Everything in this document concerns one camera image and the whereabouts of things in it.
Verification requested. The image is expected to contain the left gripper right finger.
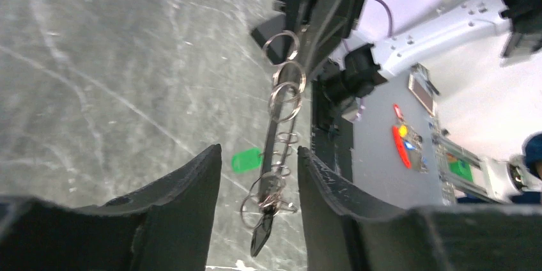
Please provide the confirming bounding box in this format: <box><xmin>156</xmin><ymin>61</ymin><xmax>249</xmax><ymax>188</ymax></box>
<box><xmin>298</xmin><ymin>147</ymin><xmax>541</xmax><ymax>270</ymax></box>

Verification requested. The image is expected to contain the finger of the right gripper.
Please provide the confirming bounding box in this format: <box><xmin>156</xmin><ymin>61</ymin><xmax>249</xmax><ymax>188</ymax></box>
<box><xmin>283</xmin><ymin>0</ymin><xmax>364</xmax><ymax>78</ymax></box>

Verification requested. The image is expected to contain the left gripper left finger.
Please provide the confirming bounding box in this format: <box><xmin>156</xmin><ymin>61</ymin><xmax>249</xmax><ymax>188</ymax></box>
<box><xmin>1</xmin><ymin>144</ymin><xmax>222</xmax><ymax>270</ymax></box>

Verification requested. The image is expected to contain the small silver split ring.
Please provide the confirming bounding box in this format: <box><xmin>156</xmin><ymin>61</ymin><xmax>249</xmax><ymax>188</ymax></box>
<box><xmin>261</xmin><ymin>30</ymin><xmax>300</xmax><ymax>68</ymax></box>

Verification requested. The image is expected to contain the green plastic key tag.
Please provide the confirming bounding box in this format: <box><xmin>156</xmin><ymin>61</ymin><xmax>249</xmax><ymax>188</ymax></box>
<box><xmin>231</xmin><ymin>148</ymin><xmax>263</xmax><ymax>173</ymax></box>

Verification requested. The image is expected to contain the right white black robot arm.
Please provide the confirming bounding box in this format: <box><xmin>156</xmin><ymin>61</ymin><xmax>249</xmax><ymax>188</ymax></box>
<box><xmin>274</xmin><ymin>0</ymin><xmax>541</xmax><ymax>103</ymax></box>

